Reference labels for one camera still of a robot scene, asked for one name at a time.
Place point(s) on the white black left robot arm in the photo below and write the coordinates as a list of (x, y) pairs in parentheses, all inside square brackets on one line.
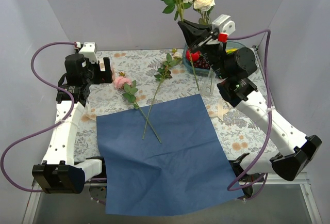
[(59, 172)]

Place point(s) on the white rose stem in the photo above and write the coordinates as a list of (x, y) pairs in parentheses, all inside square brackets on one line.
[(203, 7)]

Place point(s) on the clear glass vase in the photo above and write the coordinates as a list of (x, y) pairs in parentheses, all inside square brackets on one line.
[(207, 87)]

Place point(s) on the dark purple grapes bunch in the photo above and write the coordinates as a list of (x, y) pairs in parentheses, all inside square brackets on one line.
[(201, 64)]

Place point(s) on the aluminium frame rail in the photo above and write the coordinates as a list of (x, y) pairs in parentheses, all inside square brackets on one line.
[(271, 179)]

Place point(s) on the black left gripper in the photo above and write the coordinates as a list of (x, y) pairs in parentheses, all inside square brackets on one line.
[(102, 70)]

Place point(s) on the blue wrapping paper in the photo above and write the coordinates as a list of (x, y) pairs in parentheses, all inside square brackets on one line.
[(163, 160)]

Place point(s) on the teal plastic fruit basket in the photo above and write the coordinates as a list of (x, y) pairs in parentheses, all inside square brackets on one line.
[(202, 72)]

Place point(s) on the wrapped toilet paper roll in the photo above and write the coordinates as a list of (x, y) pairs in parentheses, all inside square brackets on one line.
[(103, 69)]

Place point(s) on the floral patterned tablecloth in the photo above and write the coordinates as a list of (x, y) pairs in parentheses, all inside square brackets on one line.
[(237, 133)]

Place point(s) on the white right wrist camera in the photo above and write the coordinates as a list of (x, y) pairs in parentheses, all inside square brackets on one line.
[(223, 26)]

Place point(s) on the red apple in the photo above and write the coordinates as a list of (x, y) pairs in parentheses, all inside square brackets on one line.
[(188, 55)]

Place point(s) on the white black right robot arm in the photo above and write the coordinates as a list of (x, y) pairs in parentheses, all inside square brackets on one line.
[(295, 149)]

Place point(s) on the green eucalyptus stem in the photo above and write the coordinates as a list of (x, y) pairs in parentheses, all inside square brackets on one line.
[(163, 73)]

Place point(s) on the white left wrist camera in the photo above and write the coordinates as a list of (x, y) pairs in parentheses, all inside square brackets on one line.
[(88, 49)]

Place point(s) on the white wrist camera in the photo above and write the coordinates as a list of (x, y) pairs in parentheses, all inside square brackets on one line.
[(223, 26), (88, 49)]

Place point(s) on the yellow lemon top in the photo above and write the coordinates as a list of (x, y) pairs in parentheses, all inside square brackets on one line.
[(231, 50)]

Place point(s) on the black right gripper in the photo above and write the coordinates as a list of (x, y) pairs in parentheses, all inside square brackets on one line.
[(206, 39)]

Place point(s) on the pink dragon fruit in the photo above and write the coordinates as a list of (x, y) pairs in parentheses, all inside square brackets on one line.
[(195, 56)]

